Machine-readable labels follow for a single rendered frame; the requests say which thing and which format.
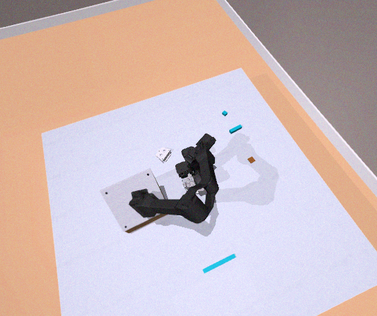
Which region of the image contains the cyan flat bar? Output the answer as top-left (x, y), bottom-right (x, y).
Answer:
top-left (203, 254), bottom-right (235, 273)

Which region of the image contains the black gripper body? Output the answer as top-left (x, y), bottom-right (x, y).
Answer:
top-left (181, 146), bottom-right (201, 185)

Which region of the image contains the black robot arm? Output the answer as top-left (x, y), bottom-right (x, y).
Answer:
top-left (129, 134), bottom-right (219, 223)

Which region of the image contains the teal rectangular bar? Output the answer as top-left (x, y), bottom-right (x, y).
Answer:
top-left (229, 125), bottom-right (242, 134)

